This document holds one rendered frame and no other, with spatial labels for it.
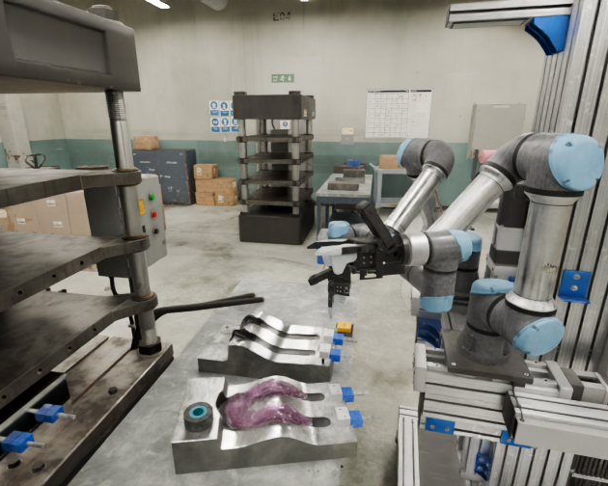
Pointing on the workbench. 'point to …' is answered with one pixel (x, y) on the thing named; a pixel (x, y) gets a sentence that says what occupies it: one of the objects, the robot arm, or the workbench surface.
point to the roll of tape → (198, 417)
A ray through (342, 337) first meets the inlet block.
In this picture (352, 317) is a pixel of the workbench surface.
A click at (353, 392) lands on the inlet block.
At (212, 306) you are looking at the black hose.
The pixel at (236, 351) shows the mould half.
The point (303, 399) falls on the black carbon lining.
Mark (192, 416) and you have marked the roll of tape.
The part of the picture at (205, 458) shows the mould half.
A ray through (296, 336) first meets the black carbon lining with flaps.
